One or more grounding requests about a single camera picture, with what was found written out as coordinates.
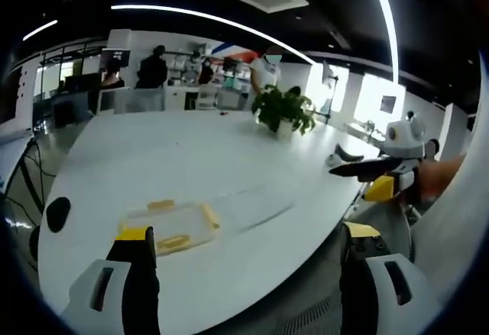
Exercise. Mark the curved ceiling light strip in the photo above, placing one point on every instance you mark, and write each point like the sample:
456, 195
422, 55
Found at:
387, 13

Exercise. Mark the person's right hand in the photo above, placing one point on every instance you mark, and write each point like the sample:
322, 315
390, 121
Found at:
439, 176

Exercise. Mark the potted green plant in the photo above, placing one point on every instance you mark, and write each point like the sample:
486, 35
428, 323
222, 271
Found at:
280, 107

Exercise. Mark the clear plastic food container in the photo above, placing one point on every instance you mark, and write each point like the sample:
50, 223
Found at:
172, 224

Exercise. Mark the dark wall picture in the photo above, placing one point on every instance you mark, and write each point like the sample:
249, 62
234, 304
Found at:
388, 103

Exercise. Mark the black oval object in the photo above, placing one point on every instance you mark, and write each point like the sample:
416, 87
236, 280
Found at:
58, 214

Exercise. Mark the short ceiling light strip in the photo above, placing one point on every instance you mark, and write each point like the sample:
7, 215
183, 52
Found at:
40, 30

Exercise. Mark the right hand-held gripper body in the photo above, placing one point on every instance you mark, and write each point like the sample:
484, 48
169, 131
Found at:
405, 136

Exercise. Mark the dark wall screen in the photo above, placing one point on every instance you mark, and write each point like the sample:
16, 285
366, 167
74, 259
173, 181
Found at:
116, 56

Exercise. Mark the clear plastic container lid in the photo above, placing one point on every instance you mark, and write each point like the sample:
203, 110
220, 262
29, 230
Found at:
256, 207

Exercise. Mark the white monitor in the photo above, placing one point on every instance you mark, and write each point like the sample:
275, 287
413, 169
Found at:
112, 101

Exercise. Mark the long ceiling light strip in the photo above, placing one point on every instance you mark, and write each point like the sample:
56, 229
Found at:
214, 19

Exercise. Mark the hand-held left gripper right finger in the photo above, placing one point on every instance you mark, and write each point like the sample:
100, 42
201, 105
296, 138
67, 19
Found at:
386, 285

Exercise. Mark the grey mesh chair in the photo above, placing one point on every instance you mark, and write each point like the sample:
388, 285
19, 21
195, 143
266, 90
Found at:
309, 316

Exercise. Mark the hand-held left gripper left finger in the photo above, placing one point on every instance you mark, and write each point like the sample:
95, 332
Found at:
91, 293

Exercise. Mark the black stand with screen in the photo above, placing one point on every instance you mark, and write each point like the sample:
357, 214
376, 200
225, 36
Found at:
332, 82

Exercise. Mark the black and white device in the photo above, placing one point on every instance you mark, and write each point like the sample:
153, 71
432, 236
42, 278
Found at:
344, 155

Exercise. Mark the white office chair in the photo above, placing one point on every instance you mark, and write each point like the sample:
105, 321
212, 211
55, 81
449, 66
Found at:
207, 97

